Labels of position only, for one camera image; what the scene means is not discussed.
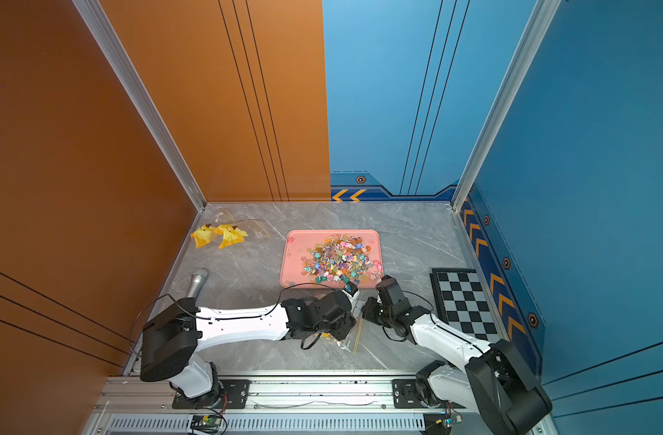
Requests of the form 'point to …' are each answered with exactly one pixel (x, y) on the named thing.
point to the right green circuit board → (439, 423)
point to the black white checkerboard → (461, 302)
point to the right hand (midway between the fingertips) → (361, 309)
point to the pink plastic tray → (328, 259)
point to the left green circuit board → (206, 422)
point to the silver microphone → (196, 282)
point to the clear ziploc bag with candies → (204, 235)
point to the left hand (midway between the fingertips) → (353, 316)
